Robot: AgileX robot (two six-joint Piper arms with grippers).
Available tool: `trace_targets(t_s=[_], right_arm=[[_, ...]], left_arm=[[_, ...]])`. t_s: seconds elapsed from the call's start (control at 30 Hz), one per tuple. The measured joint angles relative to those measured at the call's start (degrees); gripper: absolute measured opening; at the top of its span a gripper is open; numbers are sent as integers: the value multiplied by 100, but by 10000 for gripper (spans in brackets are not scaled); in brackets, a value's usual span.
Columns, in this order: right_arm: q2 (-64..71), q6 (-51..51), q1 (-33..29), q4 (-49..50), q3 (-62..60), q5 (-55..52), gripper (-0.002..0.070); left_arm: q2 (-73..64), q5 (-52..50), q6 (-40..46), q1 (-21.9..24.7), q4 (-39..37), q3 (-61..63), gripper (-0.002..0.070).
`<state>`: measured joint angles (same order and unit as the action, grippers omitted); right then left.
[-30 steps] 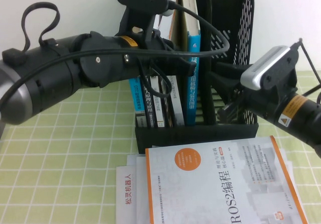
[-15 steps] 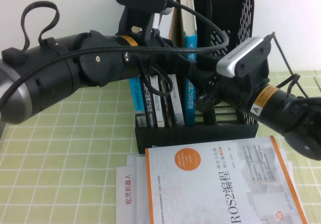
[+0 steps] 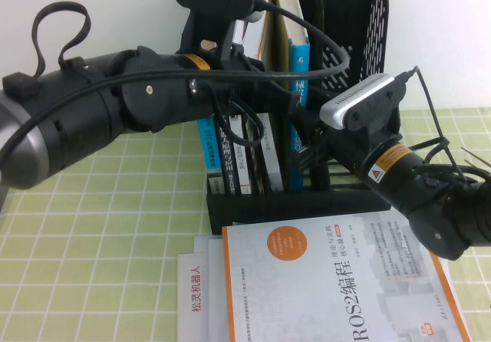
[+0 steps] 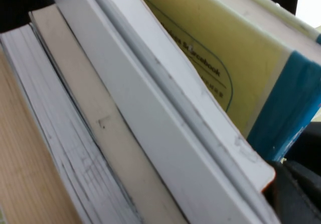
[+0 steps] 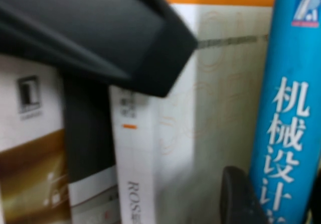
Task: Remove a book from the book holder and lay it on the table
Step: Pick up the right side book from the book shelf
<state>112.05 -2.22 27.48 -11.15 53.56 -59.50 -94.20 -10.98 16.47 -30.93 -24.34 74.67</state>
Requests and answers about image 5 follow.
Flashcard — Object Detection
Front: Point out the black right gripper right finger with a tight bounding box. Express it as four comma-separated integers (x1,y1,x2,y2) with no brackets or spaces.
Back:
310,168,321,224

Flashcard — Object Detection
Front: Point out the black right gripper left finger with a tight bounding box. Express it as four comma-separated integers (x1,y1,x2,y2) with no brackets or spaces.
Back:
221,165,268,224

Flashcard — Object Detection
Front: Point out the blue spine mechanisms book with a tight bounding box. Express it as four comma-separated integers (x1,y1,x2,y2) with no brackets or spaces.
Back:
249,0,321,224

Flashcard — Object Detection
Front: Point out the white orange ROS book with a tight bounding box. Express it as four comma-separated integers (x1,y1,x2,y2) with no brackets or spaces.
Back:
109,0,275,224

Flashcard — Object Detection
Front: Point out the black plastic book holder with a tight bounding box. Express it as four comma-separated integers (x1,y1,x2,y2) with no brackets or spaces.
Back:
62,70,118,184

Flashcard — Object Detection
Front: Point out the glossy black plastic bar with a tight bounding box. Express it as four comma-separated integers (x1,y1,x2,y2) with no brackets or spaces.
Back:
0,0,198,98

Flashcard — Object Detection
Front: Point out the thin white brown booklet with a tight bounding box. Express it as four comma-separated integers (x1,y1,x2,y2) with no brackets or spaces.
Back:
0,54,71,224

